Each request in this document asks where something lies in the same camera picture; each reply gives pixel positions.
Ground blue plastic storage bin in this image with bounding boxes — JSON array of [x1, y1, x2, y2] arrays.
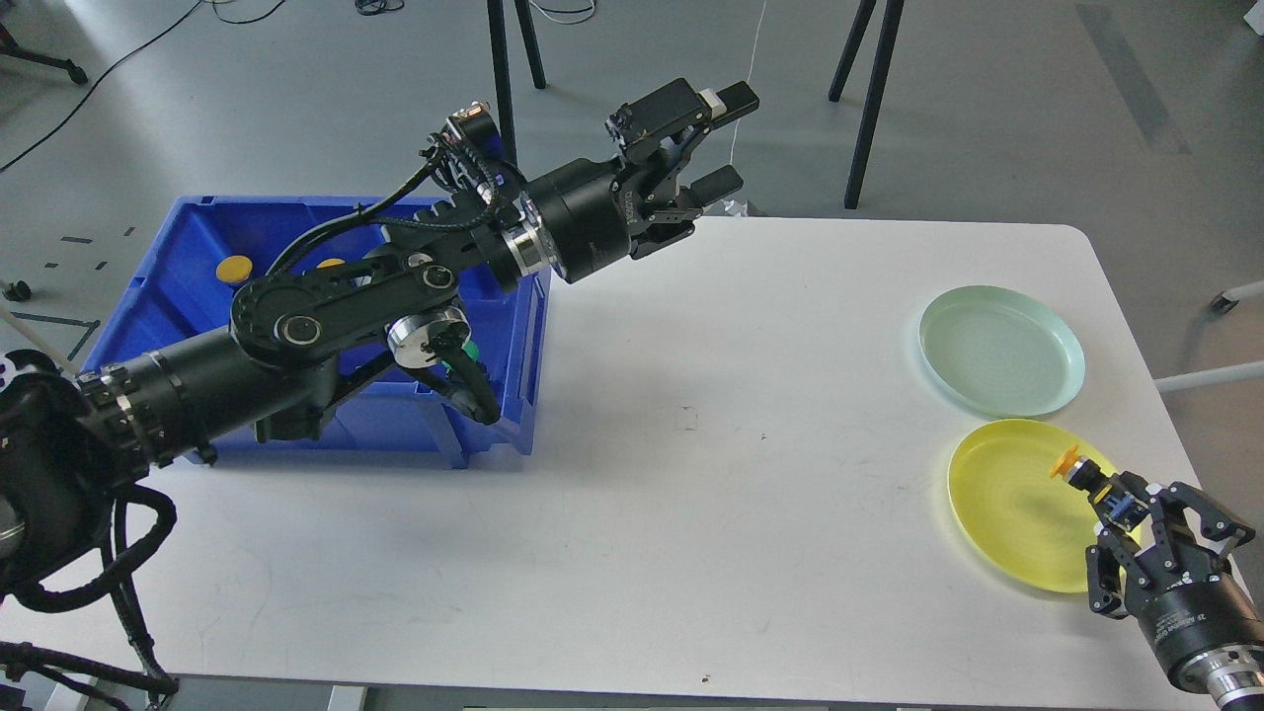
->
[[85, 197, 550, 468]]

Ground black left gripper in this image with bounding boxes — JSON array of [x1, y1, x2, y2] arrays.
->
[[528, 78, 761, 283]]

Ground black stand legs right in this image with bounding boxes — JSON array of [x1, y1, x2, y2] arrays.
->
[[828, 1, 905, 210]]

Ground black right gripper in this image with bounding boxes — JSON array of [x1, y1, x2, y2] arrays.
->
[[1086, 481, 1263, 682]]

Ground black stand legs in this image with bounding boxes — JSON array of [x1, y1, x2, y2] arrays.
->
[[488, 0, 550, 170], [828, 1, 905, 210]]

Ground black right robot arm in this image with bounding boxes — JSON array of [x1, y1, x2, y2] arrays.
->
[[1086, 472, 1263, 710]]

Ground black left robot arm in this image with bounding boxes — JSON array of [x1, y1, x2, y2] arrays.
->
[[3, 78, 758, 710]]

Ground white floor cable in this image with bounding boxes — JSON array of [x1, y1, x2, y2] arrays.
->
[[726, 0, 771, 213]]

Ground yellow plate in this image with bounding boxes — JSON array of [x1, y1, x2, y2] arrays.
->
[[945, 419, 1117, 593]]

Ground black stand legs left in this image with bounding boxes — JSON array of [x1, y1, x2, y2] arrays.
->
[[488, 0, 550, 170]]

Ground pale green plate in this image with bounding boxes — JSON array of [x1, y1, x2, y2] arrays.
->
[[916, 283, 1086, 419]]

